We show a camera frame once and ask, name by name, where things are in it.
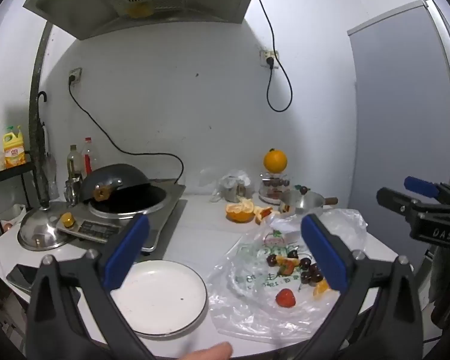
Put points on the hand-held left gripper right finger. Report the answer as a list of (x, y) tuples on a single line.
[(322, 251)]

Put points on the steel induction cooker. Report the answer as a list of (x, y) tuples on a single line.
[(161, 202)]

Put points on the black umbrella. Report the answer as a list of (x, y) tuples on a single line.
[(41, 150)]

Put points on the red strawberry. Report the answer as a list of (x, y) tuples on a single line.
[(285, 297), (288, 269)]

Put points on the orange peel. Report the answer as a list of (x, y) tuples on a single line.
[(262, 213)]

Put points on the red cap sauce bottle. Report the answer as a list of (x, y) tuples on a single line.
[(88, 161)]

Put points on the steel pot lid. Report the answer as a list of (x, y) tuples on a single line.
[(37, 228)]

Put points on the person's left hand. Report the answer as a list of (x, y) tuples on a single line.
[(206, 353)]

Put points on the cluster of dark cherries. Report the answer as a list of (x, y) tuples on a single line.
[(315, 270)]

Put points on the white wall socket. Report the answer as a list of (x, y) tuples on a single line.
[(264, 56), (77, 72)]

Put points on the grey door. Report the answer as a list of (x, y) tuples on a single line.
[(390, 120)]

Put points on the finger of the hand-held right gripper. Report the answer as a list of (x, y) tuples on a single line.
[(420, 185), (393, 198)]

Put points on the black metal rack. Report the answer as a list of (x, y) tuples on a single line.
[(7, 175)]

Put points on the dark oil bottle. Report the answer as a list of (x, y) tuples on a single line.
[(74, 165)]

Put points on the grey vertical pipe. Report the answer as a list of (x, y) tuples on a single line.
[(37, 82)]

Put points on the white round plate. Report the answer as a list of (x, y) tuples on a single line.
[(161, 300)]

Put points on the small crumpled plastic bag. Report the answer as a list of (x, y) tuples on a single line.
[(228, 182)]

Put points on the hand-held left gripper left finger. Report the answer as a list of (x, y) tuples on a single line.
[(129, 247)]

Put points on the black smartphone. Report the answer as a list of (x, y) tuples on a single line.
[(20, 275)]

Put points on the clear printed plastic bag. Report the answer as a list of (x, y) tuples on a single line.
[(247, 307)]

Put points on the half peeled orange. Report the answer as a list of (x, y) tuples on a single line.
[(240, 213)]

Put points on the steel pot with lid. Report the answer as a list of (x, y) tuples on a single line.
[(303, 202)]

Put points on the dark wok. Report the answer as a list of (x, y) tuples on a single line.
[(116, 178)]

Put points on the yellow detergent bottle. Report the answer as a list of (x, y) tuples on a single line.
[(14, 153)]

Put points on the glass jar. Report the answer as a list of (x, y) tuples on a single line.
[(272, 187)]

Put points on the steel range hood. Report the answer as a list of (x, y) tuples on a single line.
[(78, 3)]

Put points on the whole orange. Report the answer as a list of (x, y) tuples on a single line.
[(275, 161)]

